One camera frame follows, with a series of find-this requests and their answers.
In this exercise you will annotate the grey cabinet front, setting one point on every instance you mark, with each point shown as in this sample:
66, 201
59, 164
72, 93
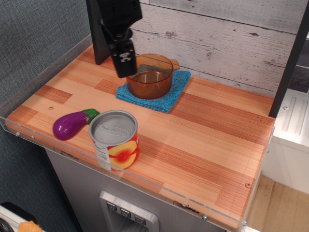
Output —
83, 186

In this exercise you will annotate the red peach can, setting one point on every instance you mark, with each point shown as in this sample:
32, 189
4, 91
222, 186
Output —
115, 137

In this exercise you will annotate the blue folded cloth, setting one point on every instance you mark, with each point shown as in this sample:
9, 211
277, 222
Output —
164, 103

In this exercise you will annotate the dark vertical post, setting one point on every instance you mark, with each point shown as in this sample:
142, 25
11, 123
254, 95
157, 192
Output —
291, 63
101, 50

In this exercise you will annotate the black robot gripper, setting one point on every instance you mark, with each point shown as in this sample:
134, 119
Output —
117, 16

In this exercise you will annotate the orange transparent measuring cup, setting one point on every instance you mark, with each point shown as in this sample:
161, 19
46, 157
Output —
153, 78

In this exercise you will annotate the dark vertical post right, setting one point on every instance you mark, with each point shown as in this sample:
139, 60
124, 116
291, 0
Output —
291, 63

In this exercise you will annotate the white ridged appliance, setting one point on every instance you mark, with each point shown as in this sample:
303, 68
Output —
287, 158

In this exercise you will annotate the silver dispenser panel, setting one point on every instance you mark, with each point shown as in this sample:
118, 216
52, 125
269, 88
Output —
128, 213

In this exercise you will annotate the clear acrylic edge guard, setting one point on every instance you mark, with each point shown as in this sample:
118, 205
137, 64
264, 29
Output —
206, 167

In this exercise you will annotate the purple toy eggplant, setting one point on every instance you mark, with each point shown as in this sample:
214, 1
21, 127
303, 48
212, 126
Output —
68, 125

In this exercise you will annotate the dark vertical post left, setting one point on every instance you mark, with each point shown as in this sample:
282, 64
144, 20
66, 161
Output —
101, 50

